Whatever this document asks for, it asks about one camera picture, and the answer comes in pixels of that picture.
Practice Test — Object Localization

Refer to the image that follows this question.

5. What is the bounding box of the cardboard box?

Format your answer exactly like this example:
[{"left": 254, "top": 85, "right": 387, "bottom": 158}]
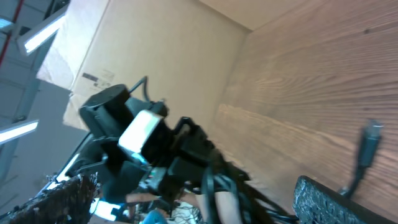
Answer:
[{"left": 37, "top": 1, "right": 248, "bottom": 129}]

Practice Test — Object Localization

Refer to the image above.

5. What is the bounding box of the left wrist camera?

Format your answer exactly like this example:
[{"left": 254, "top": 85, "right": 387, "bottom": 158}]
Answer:
[{"left": 118, "top": 110, "right": 164, "bottom": 153}]

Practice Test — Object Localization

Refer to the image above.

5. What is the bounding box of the ceiling light fixture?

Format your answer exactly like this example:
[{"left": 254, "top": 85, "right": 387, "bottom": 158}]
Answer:
[
  {"left": 16, "top": 1, "right": 70, "bottom": 56},
  {"left": 1, "top": 119, "right": 39, "bottom": 144}
]

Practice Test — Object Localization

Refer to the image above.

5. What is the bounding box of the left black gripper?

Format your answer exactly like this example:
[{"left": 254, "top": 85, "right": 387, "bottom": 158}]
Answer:
[{"left": 146, "top": 117, "right": 249, "bottom": 202}]

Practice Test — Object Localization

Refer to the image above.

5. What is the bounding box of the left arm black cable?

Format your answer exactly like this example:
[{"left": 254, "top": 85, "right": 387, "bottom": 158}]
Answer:
[{"left": 127, "top": 75, "right": 152, "bottom": 103}]

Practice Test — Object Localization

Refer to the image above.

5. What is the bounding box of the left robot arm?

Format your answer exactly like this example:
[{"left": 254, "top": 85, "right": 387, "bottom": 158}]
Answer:
[{"left": 67, "top": 85, "right": 248, "bottom": 203}]

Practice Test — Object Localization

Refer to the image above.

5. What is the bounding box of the black cable bundle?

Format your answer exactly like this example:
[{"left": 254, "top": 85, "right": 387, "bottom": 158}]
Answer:
[{"left": 198, "top": 119, "right": 385, "bottom": 224}]

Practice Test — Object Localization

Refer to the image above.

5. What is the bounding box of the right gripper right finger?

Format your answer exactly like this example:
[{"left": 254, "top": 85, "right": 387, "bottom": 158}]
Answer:
[{"left": 292, "top": 175, "right": 396, "bottom": 224}]

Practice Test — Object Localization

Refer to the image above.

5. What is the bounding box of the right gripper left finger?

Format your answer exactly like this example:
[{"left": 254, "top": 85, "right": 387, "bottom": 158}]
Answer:
[{"left": 1, "top": 174, "right": 100, "bottom": 224}]

